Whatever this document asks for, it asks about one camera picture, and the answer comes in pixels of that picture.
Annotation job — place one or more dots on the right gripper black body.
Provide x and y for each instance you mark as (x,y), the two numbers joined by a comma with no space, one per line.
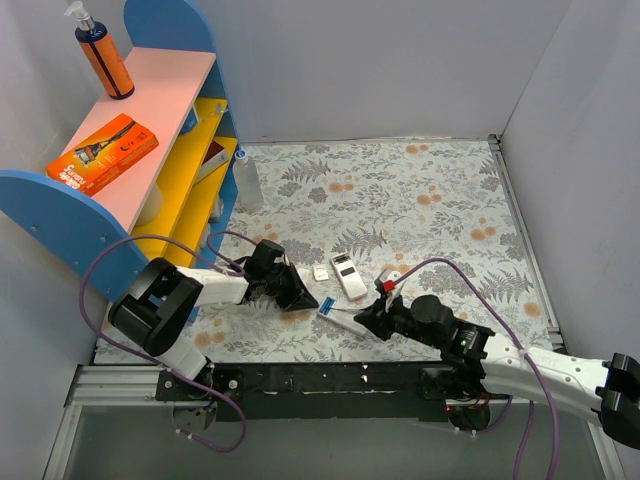
(382,320)

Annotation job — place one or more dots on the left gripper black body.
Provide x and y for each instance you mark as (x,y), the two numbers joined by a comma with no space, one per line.
(282,281)

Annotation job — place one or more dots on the white slim remote control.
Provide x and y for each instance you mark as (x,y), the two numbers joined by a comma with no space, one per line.
(348,276)

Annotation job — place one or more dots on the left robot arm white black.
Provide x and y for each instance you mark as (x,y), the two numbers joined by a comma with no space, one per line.
(153,312)

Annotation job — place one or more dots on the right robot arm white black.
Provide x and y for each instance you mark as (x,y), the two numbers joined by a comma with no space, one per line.
(602,392)

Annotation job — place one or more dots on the clear plastic bottle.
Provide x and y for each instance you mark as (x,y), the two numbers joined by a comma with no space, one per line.
(247,182)

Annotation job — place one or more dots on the floral table mat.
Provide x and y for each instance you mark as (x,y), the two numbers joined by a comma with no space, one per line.
(390,206)

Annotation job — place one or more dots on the blue pink yellow shelf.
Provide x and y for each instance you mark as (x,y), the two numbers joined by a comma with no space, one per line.
(127,188)

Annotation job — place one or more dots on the white box on shelf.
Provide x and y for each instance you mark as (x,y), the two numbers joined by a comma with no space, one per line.
(215,157)

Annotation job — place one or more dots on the white jar under shelf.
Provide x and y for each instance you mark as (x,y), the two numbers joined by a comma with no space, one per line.
(151,208)

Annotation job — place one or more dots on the orange razor box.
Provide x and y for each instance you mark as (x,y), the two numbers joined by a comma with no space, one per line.
(102,157)

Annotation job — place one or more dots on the orange pump bottle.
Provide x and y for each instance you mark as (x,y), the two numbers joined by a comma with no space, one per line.
(101,52)

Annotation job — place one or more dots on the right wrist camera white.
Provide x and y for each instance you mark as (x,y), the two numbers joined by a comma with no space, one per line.
(388,285)

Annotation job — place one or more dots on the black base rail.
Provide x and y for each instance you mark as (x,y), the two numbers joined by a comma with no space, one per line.
(419,390)

